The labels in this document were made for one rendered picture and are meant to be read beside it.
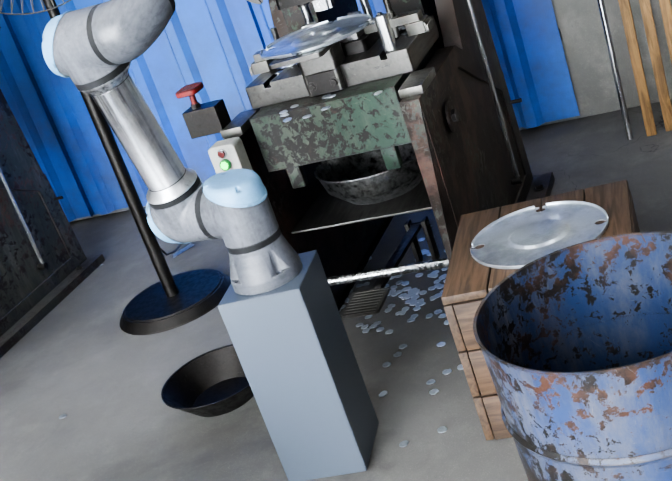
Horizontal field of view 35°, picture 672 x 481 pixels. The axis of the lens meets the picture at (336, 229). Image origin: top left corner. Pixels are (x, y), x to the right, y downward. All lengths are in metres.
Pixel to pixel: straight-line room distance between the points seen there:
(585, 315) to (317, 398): 0.62
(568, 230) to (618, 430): 0.75
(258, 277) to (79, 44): 0.57
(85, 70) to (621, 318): 1.07
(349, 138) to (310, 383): 0.68
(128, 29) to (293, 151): 0.82
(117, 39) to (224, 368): 1.20
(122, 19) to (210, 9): 2.17
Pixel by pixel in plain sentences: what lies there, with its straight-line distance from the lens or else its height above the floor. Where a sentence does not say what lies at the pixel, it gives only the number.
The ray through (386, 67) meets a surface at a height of 0.67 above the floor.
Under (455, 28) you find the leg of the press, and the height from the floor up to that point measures 0.64.
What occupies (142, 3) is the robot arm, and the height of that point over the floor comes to 1.06.
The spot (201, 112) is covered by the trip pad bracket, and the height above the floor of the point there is 0.70.
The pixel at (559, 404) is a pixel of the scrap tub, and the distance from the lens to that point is 1.56.
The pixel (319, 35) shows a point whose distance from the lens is 2.65.
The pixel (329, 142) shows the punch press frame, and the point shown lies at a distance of 2.63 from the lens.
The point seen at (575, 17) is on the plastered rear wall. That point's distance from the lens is 3.86.
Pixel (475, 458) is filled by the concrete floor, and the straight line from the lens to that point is 2.25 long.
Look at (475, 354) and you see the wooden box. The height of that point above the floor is 0.21.
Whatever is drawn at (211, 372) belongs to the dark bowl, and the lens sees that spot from 2.91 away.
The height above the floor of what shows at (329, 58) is 0.73.
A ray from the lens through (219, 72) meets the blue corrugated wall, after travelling 4.23.
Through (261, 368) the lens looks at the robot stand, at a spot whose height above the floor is 0.29.
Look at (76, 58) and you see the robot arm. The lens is 2.05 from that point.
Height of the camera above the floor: 1.27
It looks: 21 degrees down
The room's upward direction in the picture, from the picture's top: 19 degrees counter-clockwise
